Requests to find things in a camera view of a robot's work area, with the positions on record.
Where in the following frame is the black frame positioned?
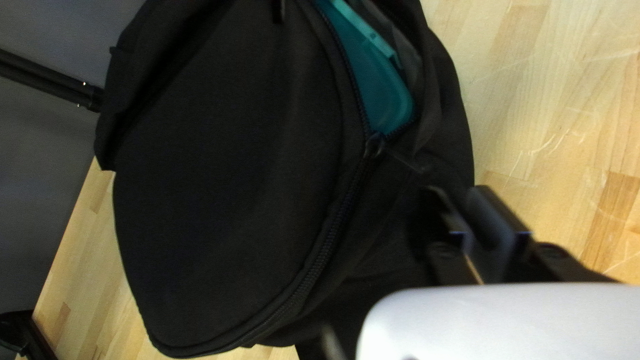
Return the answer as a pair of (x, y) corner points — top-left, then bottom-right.
(0, 47), (106, 360)

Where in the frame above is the black backpack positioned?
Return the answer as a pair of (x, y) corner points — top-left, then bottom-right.
(94, 0), (476, 359)

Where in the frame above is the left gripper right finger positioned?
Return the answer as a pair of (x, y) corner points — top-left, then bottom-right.
(466, 184), (619, 284)

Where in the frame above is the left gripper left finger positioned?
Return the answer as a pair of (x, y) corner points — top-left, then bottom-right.
(425, 187), (486, 286)

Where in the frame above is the translucent teal lunch box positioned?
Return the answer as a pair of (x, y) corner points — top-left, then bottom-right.
(315, 0), (417, 137)

